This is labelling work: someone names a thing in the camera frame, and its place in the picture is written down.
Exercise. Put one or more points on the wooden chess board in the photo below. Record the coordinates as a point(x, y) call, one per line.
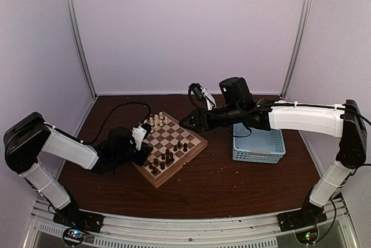
point(172, 148)

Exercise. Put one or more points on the right aluminium frame post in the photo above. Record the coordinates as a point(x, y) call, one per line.
point(298, 42)

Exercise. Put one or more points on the front aluminium rail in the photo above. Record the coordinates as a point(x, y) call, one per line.
point(261, 230)

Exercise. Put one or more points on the row of white chess pieces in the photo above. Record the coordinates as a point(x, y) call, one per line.
point(158, 120)

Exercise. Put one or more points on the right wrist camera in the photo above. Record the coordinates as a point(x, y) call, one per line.
point(201, 93)

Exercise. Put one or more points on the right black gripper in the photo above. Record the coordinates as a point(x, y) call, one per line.
point(196, 114)

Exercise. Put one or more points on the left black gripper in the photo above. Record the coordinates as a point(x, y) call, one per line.
point(144, 153)

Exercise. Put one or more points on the left aluminium frame post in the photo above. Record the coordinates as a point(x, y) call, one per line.
point(79, 48)

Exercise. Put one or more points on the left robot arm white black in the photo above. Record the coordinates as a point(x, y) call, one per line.
point(32, 136)

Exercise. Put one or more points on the aluminium frame post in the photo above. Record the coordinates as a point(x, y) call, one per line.
point(298, 42)
point(79, 48)

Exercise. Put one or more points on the light blue plastic basket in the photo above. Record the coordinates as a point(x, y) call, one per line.
point(258, 146)

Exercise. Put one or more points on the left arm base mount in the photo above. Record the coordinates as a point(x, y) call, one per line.
point(84, 222)

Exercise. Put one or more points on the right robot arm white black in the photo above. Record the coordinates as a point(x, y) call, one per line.
point(343, 121)

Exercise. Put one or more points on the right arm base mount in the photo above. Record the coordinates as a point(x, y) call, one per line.
point(298, 219)

